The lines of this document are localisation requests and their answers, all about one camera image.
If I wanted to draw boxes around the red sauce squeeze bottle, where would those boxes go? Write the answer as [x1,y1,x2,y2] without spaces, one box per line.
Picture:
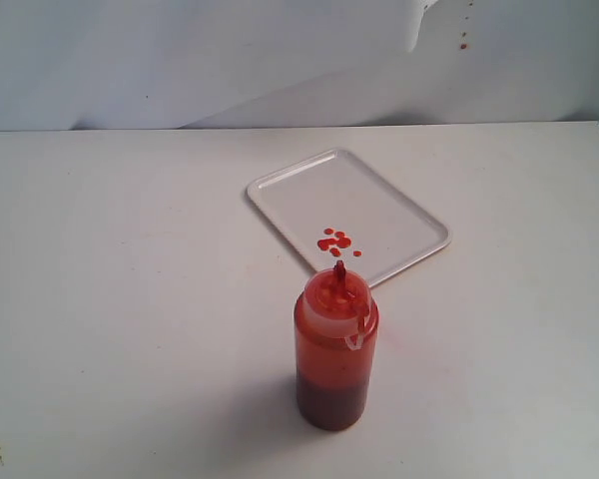
[294,260,379,431]

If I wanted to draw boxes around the white rectangular plastic tray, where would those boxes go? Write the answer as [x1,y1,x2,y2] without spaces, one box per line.
[247,149,451,287]

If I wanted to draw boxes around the red sauce drops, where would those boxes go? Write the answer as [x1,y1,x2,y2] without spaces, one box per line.
[316,228,363,257]

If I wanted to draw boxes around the white backdrop sheet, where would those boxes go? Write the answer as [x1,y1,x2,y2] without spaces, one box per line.
[0,1,599,131]

